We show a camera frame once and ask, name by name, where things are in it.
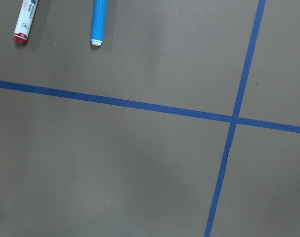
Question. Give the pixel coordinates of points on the blue highlighter pen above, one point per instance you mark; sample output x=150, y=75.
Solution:
x=98, y=22

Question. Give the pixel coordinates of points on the red capped white marker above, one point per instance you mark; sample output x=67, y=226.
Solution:
x=25, y=19

